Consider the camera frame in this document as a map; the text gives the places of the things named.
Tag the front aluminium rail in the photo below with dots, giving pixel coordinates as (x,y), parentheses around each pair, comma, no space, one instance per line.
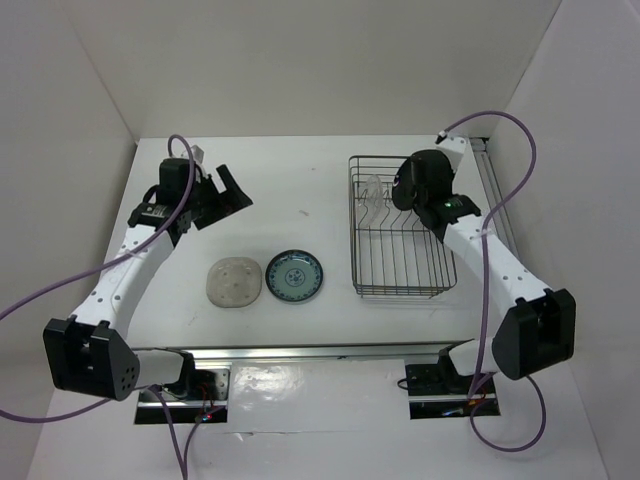
(412,352)

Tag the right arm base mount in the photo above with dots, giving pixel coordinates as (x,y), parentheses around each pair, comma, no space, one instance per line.
(435,394)

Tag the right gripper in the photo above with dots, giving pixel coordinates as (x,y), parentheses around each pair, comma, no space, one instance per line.
(451,170)

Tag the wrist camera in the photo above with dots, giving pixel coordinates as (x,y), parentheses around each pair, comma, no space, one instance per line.
(196,154)
(452,146)

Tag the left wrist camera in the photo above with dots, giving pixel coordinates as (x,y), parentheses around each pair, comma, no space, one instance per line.
(196,154)

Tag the blue patterned round plate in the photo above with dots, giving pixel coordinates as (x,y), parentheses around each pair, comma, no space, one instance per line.
(294,276)

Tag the clear textured glass plate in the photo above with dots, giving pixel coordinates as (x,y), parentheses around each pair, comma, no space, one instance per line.
(370,200)

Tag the black round plate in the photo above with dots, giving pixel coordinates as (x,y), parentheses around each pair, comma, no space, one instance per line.
(404,192)

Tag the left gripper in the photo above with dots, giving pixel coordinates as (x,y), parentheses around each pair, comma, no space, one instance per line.
(227,202)

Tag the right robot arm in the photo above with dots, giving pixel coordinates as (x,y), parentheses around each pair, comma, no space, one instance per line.
(526,326)

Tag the frosted square glass plate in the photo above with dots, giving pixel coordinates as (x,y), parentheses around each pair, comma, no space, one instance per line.
(234,282)

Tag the metal wire dish rack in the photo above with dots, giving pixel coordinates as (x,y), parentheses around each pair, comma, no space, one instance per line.
(397,256)

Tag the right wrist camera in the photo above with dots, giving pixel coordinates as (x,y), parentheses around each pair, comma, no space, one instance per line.
(452,146)

